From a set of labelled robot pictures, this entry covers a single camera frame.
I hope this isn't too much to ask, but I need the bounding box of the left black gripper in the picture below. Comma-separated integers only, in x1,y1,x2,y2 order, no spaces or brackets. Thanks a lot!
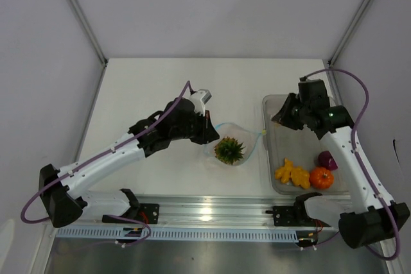
170,108,219,144

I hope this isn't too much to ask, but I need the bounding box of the toy pineapple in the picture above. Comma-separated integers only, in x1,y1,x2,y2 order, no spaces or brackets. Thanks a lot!
214,137,245,166

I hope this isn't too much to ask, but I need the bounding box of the clear zip top bag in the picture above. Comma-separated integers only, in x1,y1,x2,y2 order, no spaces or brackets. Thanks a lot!
203,122,267,166

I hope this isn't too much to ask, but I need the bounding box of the yellow toy squash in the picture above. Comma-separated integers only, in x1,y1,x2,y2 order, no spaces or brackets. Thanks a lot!
274,158,311,189

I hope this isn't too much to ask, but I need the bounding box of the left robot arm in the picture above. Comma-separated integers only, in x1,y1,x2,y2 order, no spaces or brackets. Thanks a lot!
39,90,220,228

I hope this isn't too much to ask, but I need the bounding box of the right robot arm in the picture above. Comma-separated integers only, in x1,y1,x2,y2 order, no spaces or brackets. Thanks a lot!
272,78,410,248

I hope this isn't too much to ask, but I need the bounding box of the clear plastic food container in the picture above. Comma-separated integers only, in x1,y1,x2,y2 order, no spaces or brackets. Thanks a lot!
262,94,326,196

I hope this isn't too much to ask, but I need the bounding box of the purple toy onion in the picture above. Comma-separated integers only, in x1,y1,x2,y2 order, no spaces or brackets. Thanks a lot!
317,151,338,171

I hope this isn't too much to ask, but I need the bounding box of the orange toy pumpkin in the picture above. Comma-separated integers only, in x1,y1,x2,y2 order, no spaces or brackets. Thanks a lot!
310,167,334,190

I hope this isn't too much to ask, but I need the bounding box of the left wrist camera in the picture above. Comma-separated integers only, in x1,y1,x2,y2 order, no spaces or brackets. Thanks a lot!
189,89,212,116

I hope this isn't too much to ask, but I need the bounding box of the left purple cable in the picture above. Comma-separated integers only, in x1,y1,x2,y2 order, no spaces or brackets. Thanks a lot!
21,80,197,249

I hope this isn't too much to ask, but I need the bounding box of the purple cable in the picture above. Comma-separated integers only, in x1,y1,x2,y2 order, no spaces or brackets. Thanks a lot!
288,68,402,261
21,80,197,249

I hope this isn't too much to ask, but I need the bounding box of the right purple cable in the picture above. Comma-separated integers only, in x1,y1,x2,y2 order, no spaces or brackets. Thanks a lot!
288,68,402,261

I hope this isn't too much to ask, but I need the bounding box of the aluminium rail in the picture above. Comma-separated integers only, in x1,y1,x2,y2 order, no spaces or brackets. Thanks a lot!
43,194,392,230

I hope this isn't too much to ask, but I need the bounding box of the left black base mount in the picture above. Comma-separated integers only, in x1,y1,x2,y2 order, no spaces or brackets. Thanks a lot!
102,203,160,225

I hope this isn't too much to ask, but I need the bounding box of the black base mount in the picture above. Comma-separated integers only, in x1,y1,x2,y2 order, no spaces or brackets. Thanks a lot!
102,203,160,225
265,205,329,227

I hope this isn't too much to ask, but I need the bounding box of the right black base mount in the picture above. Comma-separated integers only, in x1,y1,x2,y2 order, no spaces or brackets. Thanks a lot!
265,205,329,227

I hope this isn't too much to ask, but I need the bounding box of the right frame post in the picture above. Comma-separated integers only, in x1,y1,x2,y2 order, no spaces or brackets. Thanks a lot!
328,0,374,67

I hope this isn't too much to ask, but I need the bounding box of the frame post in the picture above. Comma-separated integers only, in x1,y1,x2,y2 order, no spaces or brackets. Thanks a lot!
328,0,374,67
66,0,108,66

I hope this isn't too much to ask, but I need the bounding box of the slotted cable duct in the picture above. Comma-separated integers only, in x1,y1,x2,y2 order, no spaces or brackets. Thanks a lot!
57,226,299,243

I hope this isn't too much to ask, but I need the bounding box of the left frame post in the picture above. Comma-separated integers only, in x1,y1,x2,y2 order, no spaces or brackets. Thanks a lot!
66,0,108,66

